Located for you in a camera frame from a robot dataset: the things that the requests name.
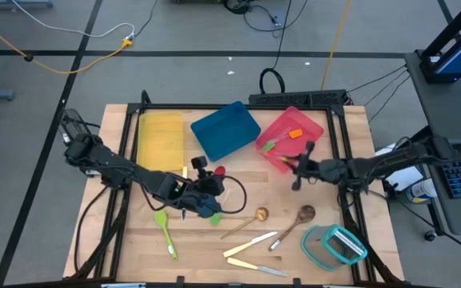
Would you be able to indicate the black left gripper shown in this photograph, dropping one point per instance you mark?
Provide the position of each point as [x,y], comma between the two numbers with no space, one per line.
[194,196]

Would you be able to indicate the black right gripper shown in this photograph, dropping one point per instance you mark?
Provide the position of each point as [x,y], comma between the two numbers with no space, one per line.
[314,170]

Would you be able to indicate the red silicone spatula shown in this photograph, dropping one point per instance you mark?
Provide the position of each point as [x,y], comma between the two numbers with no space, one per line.
[219,171]

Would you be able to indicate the brown wooden spoon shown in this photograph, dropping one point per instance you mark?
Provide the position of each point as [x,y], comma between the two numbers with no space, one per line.
[306,213]

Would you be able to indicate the gold metal spoon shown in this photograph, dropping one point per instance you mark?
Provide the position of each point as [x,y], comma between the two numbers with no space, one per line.
[262,214]

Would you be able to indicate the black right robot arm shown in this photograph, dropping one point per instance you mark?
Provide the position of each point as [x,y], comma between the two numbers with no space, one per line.
[374,165]

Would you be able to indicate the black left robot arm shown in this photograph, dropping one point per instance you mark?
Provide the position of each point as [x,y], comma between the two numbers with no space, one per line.
[110,162]

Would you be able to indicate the pink plastic bin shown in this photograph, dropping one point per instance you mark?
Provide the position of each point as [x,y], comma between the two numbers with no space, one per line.
[290,118]

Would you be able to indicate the long green silicone spatula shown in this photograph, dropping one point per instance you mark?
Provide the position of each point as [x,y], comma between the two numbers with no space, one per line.
[161,219]

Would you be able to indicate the black power strip box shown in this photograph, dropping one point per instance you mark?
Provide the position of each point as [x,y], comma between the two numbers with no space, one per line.
[294,98]

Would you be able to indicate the blue plastic bin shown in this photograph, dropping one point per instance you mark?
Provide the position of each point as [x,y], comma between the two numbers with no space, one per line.
[224,130]

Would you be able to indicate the yellow plastic bin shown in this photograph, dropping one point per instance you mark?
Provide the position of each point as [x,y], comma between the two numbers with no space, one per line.
[160,140]

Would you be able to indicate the teal framed container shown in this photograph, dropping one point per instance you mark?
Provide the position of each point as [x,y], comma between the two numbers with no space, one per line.
[318,248]

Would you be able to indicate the white paper sheet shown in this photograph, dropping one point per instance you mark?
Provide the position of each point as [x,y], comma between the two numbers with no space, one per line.
[404,176]

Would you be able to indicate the white plastic bottle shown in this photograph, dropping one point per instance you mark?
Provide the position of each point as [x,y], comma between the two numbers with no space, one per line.
[422,190]

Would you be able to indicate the grey side desk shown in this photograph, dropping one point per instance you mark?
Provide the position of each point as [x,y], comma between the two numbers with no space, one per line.
[434,112]

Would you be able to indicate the black monitor stand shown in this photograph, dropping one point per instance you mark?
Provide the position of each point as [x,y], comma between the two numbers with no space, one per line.
[454,28]

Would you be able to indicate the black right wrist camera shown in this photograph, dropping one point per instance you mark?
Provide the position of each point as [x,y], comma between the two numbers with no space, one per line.
[310,145]

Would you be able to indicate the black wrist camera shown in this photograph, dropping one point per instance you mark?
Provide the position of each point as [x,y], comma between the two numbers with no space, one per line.
[199,162]
[310,145]

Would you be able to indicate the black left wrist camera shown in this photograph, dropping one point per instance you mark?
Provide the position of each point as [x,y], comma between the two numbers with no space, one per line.
[199,162]

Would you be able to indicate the black aluminium table frame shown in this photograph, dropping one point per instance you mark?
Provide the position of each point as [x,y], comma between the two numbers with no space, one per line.
[166,106]

